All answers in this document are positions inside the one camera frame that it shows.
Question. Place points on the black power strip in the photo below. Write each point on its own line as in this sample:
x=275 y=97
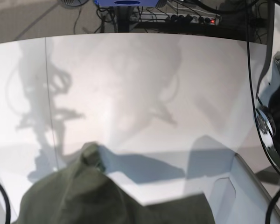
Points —
x=195 y=19

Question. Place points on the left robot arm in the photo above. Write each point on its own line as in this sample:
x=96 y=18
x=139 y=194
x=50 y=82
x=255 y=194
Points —
x=265 y=96

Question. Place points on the green t-shirt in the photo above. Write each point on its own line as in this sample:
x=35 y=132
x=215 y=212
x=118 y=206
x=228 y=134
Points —
x=82 y=194

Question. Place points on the black table leg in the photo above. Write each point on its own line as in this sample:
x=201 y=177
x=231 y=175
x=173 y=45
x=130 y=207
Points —
x=123 y=15

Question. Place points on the blue box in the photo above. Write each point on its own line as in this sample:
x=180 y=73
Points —
x=125 y=3

